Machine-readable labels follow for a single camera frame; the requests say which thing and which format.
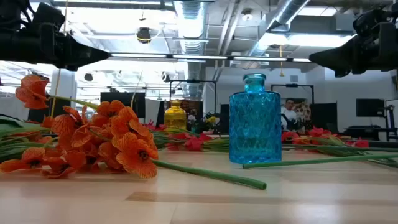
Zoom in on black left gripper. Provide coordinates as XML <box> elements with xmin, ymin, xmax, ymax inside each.
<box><xmin>37</xmin><ymin>28</ymin><xmax>111</xmax><ymax>72</ymax></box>

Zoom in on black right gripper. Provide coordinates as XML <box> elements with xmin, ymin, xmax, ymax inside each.
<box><xmin>308</xmin><ymin>21</ymin><xmax>382</xmax><ymax>78</ymax></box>

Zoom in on red flower bunch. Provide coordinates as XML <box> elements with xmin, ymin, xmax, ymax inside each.
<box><xmin>281</xmin><ymin>126</ymin><xmax>398</xmax><ymax>169</ymax></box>
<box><xmin>142</xmin><ymin>119</ymin><xmax>231</xmax><ymax>153</ymax></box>

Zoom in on yellow glass vase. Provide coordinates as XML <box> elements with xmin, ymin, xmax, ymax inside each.
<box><xmin>164</xmin><ymin>99</ymin><xmax>187</xmax><ymax>131</ymax></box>

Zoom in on blue glass vase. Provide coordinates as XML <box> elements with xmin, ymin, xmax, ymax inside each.
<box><xmin>228</xmin><ymin>73</ymin><xmax>283</xmax><ymax>165</ymax></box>

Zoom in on black monitor screen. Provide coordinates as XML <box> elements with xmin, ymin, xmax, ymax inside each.
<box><xmin>99</xmin><ymin>91</ymin><xmax>146</xmax><ymax>119</ymax></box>

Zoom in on black panel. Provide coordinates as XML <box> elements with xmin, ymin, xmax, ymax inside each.
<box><xmin>27</xmin><ymin>98</ymin><xmax>72</xmax><ymax>124</ymax></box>
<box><xmin>310</xmin><ymin>102</ymin><xmax>338</xmax><ymax>133</ymax></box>

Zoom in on person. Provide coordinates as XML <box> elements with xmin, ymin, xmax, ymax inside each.
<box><xmin>280</xmin><ymin>98</ymin><xmax>301</xmax><ymax>131</ymax></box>

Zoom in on black background table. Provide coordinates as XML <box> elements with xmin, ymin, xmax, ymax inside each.
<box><xmin>344</xmin><ymin>125</ymin><xmax>398</xmax><ymax>141</ymax></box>

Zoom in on black tripod stand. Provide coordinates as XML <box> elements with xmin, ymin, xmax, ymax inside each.
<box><xmin>384</xmin><ymin>104</ymin><xmax>398</xmax><ymax>141</ymax></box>

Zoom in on white cloth screen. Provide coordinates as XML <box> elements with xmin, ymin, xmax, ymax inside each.
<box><xmin>0</xmin><ymin>96</ymin><xmax>30</xmax><ymax>121</ymax></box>

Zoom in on background yellow flower bouquet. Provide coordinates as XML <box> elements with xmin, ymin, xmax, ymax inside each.
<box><xmin>201</xmin><ymin>113</ymin><xmax>220</xmax><ymax>133</ymax></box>

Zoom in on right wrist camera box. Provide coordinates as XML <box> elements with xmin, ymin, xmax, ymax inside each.
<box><xmin>353</xmin><ymin>7</ymin><xmax>390</xmax><ymax>37</ymax></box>

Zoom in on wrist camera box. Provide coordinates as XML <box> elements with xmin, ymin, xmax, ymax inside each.
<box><xmin>353</xmin><ymin>7</ymin><xmax>390</xmax><ymax>37</ymax></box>
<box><xmin>30</xmin><ymin>2</ymin><xmax>66</xmax><ymax>34</ymax></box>

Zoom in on black metal frame stand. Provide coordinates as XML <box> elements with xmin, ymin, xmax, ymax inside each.
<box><xmin>271</xmin><ymin>83</ymin><xmax>315</xmax><ymax>103</ymax></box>

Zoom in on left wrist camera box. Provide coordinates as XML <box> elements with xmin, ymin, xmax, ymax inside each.
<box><xmin>30</xmin><ymin>2</ymin><xmax>66</xmax><ymax>34</ymax></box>

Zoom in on black hanging dome camera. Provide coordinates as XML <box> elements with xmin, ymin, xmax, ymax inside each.
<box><xmin>136</xmin><ymin>26</ymin><xmax>152</xmax><ymax>44</ymax></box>

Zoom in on black wall monitor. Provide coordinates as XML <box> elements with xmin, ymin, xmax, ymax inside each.
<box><xmin>356</xmin><ymin>98</ymin><xmax>386</xmax><ymax>118</ymax></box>

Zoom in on ceiling light rail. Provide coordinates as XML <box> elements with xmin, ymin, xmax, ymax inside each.
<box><xmin>108</xmin><ymin>52</ymin><xmax>312</xmax><ymax>63</ymax></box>

